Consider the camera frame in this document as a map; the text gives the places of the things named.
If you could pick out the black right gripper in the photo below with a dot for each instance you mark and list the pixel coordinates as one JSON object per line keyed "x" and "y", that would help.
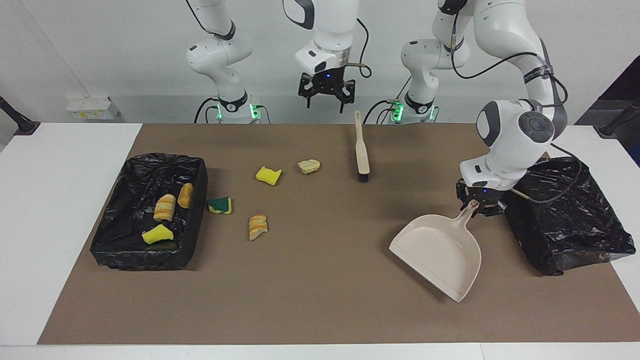
{"x": 328, "y": 82}

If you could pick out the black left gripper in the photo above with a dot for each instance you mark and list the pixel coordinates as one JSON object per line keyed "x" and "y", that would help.
{"x": 482, "y": 194}

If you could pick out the beige plastic dustpan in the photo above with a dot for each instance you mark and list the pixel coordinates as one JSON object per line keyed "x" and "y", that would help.
{"x": 440, "y": 250}

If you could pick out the beige hand brush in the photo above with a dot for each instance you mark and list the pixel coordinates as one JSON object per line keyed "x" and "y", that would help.
{"x": 362, "y": 155}

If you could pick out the pale crumbly bread piece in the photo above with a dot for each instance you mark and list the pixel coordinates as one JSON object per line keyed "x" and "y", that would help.
{"x": 308, "y": 166}

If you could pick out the yellow sponge piece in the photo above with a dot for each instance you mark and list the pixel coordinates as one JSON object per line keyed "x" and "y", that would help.
{"x": 268, "y": 176}
{"x": 157, "y": 234}

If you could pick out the striped croissant piece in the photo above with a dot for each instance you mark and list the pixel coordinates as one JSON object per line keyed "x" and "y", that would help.
{"x": 165, "y": 207}
{"x": 257, "y": 227}

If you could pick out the green and yellow sponge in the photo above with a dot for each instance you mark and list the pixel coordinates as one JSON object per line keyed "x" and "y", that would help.
{"x": 220, "y": 205}

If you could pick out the brown bread roll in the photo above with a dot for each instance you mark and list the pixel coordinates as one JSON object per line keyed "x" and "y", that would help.
{"x": 186, "y": 195}

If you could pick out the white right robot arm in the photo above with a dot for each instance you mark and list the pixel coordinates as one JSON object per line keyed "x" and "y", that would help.
{"x": 220, "y": 55}

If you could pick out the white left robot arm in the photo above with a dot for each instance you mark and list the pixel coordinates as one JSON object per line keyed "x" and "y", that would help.
{"x": 505, "y": 30}

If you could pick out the black bag lined bin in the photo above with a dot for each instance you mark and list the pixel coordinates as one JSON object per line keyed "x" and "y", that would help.
{"x": 575, "y": 225}
{"x": 125, "y": 200}

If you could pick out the black stand foot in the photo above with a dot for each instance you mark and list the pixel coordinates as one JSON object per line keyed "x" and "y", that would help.
{"x": 20, "y": 122}
{"x": 612, "y": 127}

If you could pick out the brown table mat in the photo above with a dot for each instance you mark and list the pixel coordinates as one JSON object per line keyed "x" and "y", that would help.
{"x": 320, "y": 310}

